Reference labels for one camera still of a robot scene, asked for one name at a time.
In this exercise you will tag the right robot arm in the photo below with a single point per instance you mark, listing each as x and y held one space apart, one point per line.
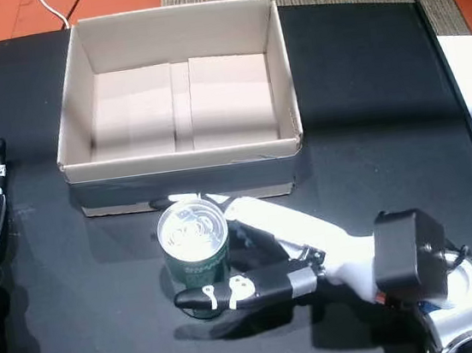
460 321

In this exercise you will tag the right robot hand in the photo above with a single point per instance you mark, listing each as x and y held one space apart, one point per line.
295 238

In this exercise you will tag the open cardboard box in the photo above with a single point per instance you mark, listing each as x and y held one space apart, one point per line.
133 111

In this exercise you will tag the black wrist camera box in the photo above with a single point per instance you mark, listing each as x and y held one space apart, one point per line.
409 250

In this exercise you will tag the green drink can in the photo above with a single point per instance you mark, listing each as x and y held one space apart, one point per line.
194 237

